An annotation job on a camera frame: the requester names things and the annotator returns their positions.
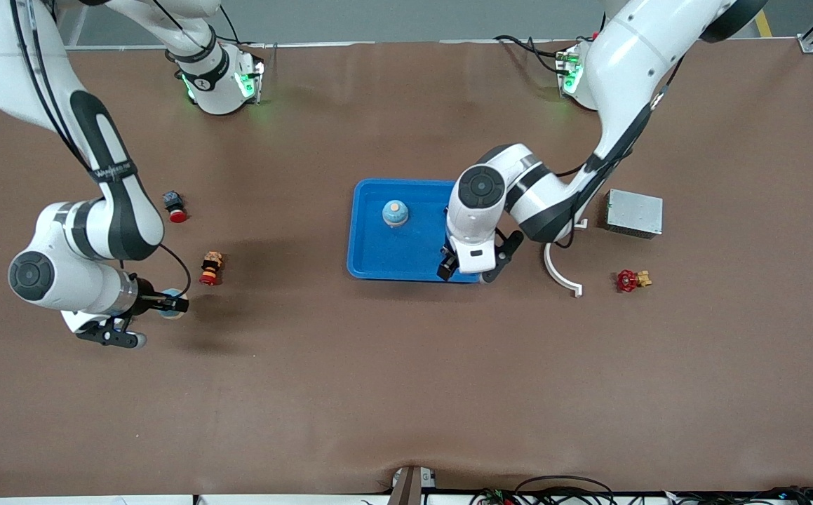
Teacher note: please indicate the red yellow push button switch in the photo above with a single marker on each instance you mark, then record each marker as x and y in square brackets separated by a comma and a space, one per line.
[211, 268]

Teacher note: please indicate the white curved pipe clamp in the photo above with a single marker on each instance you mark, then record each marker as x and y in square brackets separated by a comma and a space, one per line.
[559, 273]

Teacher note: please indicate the brown table cover sheet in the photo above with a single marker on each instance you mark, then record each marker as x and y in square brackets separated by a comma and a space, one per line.
[406, 386]

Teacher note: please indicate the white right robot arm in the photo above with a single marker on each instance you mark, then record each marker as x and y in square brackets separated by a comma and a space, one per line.
[115, 210]

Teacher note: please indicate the grey metal power supply box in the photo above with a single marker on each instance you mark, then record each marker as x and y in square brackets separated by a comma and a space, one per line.
[633, 213]

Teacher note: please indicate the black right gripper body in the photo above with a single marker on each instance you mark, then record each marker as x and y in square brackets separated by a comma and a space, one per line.
[144, 294]

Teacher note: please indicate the red emergency stop button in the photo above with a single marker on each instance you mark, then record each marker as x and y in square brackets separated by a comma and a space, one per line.
[175, 207]

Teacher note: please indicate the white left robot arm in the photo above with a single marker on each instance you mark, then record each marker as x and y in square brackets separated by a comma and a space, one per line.
[623, 63]

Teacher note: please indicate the blue plastic tray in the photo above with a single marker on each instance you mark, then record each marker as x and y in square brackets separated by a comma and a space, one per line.
[392, 245]

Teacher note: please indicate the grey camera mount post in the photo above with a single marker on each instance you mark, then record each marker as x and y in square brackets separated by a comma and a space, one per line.
[410, 485]

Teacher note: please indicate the blue desk bell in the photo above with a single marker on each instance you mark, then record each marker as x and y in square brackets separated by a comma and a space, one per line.
[173, 315]
[395, 213]

